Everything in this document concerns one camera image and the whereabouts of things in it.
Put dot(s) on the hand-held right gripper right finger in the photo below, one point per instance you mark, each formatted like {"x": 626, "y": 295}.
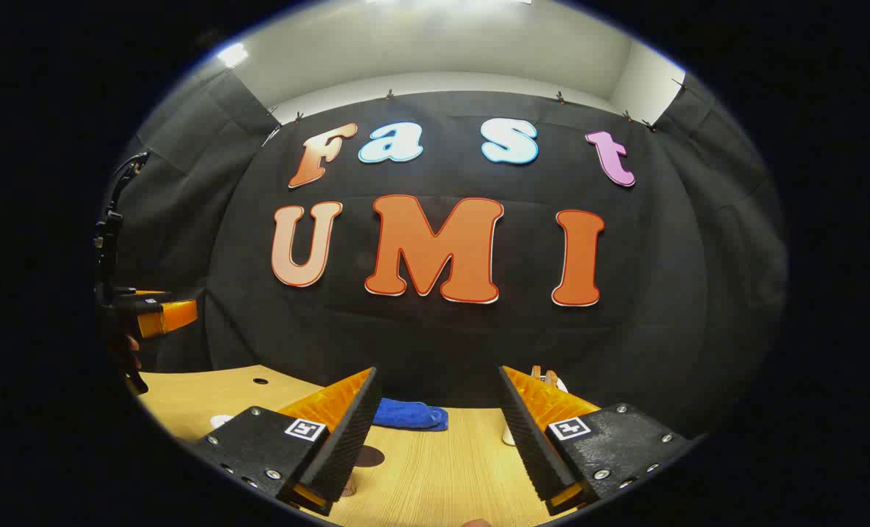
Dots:
{"x": 533, "y": 446}

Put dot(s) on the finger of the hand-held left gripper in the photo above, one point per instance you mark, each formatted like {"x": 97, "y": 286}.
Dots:
{"x": 153, "y": 294}
{"x": 175, "y": 316}

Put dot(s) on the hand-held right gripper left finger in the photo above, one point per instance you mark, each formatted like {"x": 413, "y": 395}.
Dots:
{"x": 347, "y": 446}

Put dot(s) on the brown round coaster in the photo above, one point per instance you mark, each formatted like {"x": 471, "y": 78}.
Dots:
{"x": 370, "y": 457}

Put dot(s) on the white teacup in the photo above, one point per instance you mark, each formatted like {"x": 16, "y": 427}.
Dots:
{"x": 221, "y": 421}

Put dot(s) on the white toaster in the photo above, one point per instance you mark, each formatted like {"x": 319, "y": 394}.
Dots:
{"x": 560, "y": 383}

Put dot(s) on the blue cloth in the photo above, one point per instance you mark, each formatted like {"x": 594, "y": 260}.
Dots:
{"x": 413, "y": 416}

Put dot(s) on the black backdrop cloth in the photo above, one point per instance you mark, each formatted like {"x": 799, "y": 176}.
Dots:
{"x": 434, "y": 344}

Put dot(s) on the ceiling light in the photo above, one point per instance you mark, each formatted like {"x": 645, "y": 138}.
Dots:
{"x": 233, "y": 55}

